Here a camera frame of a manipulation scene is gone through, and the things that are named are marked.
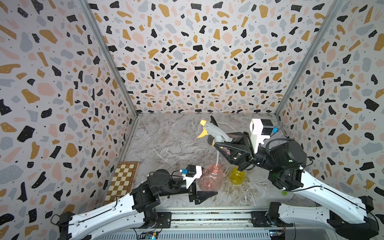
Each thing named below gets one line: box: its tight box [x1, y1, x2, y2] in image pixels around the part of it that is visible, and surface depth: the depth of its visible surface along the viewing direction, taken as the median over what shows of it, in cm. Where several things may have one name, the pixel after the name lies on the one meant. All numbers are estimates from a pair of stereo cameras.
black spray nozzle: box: [210, 115, 219, 127], surface depth 94 cm
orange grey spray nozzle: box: [197, 119, 233, 167], surface depth 38 cm
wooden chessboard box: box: [103, 161, 140, 206], surface depth 87 cm
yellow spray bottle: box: [229, 166, 246, 185], surface depth 90 cm
